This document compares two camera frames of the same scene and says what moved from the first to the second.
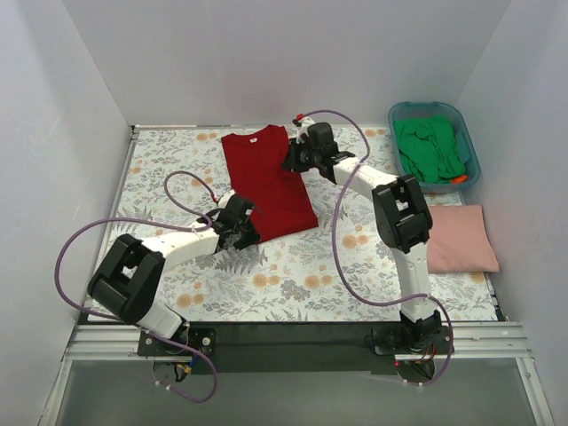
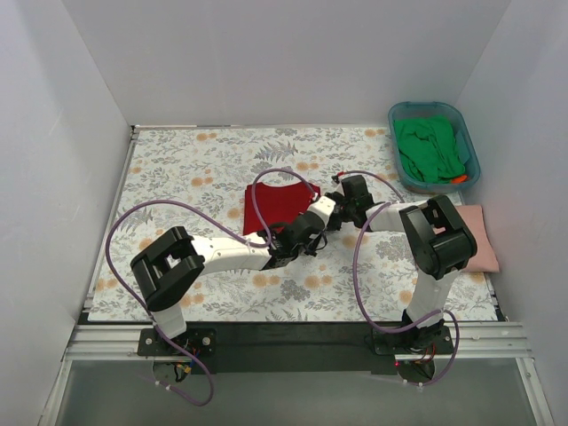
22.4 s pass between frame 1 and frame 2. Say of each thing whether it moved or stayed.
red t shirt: moved
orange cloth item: stayed
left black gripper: moved
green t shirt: stayed
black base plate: stayed
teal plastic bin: stayed
